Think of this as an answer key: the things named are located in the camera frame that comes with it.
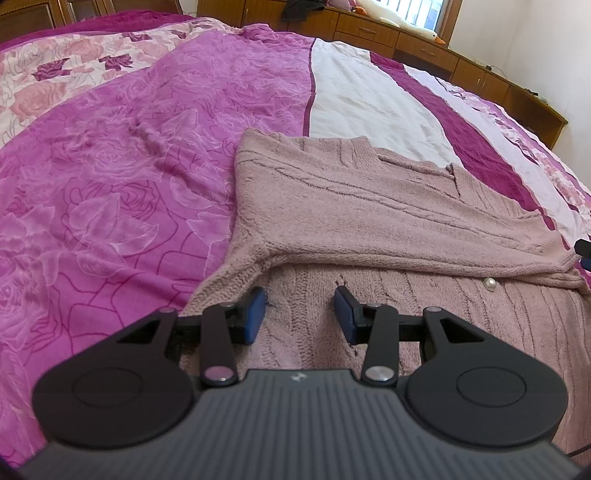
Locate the long wooden cabinet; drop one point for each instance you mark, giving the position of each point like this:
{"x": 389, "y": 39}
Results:
{"x": 358, "y": 29}

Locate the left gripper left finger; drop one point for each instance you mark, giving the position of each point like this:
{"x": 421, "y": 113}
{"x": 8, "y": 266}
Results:
{"x": 224, "y": 326}

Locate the dark wooden headboard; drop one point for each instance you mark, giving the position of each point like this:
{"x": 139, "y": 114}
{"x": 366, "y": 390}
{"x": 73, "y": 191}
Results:
{"x": 19, "y": 18}

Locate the purple floral bedspread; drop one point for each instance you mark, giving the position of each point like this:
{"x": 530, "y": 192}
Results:
{"x": 118, "y": 169}

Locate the pink plush toy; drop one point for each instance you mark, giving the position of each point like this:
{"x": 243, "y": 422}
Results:
{"x": 344, "y": 5}

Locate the white goose plush toy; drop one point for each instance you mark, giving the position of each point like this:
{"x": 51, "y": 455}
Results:
{"x": 417, "y": 17}

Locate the barred window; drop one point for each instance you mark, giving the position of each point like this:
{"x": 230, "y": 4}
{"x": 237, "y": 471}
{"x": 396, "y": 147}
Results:
{"x": 448, "y": 19}

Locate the pink knitted cardigan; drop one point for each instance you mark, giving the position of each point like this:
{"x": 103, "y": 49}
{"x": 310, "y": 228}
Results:
{"x": 315, "y": 214}

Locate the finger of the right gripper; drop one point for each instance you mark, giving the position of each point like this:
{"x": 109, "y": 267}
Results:
{"x": 583, "y": 249}

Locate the black garment on cabinet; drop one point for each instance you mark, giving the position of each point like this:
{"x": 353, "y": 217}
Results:
{"x": 297, "y": 10}

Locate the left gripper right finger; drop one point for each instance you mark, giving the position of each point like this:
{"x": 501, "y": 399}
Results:
{"x": 376, "y": 326}

